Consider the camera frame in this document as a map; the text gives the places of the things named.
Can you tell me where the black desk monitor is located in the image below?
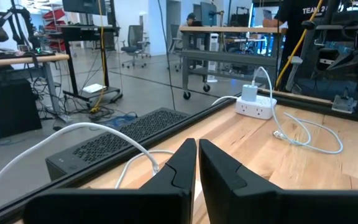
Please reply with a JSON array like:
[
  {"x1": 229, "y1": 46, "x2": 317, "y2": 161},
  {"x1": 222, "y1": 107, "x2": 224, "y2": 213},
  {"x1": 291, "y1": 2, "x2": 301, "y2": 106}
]
[{"x1": 200, "y1": 1, "x2": 219, "y2": 28}]

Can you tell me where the grey metal corner bracket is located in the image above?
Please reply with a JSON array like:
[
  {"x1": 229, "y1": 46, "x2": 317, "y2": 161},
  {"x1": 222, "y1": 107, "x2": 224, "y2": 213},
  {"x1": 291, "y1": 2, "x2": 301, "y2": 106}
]
[{"x1": 331, "y1": 94, "x2": 358, "y2": 114}]

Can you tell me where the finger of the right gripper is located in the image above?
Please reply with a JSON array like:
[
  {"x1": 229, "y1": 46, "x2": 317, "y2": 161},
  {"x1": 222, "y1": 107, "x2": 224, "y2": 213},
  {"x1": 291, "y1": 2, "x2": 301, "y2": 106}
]
[{"x1": 326, "y1": 52, "x2": 358, "y2": 74}]

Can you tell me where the grey cart leg with caster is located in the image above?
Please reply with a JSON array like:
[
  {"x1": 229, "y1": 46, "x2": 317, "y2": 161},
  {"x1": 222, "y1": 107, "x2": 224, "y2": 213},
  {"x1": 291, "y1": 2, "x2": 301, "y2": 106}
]
[
  {"x1": 201, "y1": 73, "x2": 212, "y2": 93},
  {"x1": 181, "y1": 30, "x2": 193, "y2": 101}
]

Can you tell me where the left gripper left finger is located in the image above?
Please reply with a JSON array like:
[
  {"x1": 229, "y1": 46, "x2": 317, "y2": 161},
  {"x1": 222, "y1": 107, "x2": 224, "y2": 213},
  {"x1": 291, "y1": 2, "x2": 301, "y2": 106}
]
[{"x1": 22, "y1": 138, "x2": 198, "y2": 224}]

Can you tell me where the yellow hanging cable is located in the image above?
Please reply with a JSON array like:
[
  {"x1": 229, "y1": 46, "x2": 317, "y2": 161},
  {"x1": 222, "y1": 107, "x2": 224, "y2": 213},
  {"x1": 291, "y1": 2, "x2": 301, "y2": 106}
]
[{"x1": 89, "y1": 0, "x2": 108, "y2": 114}]

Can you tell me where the person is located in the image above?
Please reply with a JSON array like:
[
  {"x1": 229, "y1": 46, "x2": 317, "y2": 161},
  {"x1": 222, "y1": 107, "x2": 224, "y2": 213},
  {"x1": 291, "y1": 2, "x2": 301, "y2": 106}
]
[
  {"x1": 184, "y1": 11, "x2": 200, "y2": 28},
  {"x1": 274, "y1": 0, "x2": 328, "y2": 91}
]

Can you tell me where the blue-grey USB wall charger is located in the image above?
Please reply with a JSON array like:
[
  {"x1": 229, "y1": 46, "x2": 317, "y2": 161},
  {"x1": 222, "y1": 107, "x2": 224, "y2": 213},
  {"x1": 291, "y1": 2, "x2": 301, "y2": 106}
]
[{"x1": 241, "y1": 83, "x2": 259, "y2": 103}]

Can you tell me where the wooden round-edge table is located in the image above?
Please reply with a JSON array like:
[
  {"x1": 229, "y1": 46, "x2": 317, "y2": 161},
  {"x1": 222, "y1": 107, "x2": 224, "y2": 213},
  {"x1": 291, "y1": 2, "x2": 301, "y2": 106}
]
[{"x1": 0, "y1": 52, "x2": 73, "y2": 124}]

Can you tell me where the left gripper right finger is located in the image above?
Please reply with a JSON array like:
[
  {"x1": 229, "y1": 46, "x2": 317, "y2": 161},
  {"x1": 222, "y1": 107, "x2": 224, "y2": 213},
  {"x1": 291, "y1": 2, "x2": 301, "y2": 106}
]
[{"x1": 198, "y1": 138, "x2": 358, "y2": 224}]

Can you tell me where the grey power strip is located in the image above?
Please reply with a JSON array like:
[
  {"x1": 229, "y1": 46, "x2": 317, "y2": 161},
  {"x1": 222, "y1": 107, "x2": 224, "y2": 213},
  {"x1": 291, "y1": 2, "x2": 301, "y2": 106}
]
[{"x1": 81, "y1": 82, "x2": 108, "y2": 95}]

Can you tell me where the black cabinet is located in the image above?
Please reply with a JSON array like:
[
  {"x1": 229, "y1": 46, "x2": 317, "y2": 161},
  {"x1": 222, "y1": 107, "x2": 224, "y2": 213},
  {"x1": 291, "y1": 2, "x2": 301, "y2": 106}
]
[{"x1": 0, "y1": 78, "x2": 44, "y2": 144}]

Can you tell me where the black perforated computer case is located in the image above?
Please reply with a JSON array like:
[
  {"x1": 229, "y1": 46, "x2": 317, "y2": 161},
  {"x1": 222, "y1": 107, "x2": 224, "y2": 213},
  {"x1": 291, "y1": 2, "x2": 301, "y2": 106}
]
[{"x1": 44, "y1": 106, "x2": 191, "y2": 182}]

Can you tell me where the dark grey chair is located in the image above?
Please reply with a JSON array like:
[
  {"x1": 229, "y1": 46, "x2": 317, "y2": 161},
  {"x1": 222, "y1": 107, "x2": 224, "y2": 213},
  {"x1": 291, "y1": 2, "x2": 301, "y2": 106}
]
[{"x1": 120, "y1": 24, "x2": 152, "y2": 70}]

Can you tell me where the white computer tower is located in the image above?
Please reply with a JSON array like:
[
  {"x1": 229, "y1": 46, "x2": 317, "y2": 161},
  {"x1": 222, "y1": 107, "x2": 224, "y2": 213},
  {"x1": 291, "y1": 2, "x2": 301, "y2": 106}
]
[{"x1": 208, "y1": 32, "x2": 221, "y2": 83}]

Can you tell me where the thin black cable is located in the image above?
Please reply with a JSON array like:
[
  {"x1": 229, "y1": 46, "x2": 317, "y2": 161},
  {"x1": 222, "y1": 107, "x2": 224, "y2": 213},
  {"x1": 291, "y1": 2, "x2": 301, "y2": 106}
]
[{"x1": 156, "y1": 0, "x2": 177, "y2": 112}]

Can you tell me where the black standing desk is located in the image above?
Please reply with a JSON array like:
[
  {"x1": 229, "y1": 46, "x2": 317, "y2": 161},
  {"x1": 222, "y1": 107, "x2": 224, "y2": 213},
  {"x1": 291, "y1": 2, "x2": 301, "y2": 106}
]
[{"x1": 57, "y1": 23, "x2": 124, "y2": 104}]

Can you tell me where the black monitor stand pole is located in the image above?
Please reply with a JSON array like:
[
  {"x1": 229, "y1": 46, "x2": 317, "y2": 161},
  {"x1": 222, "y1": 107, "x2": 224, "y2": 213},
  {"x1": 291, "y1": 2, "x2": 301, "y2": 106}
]
[{"x1": 105, "y1": 0, "x2": 118, "y2": 29}]

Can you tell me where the black floor cable tangle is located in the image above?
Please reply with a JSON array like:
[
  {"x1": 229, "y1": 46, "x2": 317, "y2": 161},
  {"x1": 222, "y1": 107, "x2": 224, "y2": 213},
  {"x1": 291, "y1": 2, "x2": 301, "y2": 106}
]
[{"x1": 31, "y1": 60, "x2": 133, "y2": 124}]

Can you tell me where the red storage rack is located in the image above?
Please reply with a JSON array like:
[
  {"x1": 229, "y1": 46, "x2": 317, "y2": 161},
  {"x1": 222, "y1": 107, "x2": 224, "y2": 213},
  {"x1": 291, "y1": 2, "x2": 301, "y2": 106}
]
[{"x1": 41, "y1": 7, "x2": 67, "y2": 52}]

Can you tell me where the white square power strip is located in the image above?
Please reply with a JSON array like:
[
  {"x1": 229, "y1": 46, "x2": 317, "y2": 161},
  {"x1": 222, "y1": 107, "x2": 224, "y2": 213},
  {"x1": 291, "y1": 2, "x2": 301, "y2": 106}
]
[{"x1": 211, "y1": 94, "x2": 278, "y2": 121}]

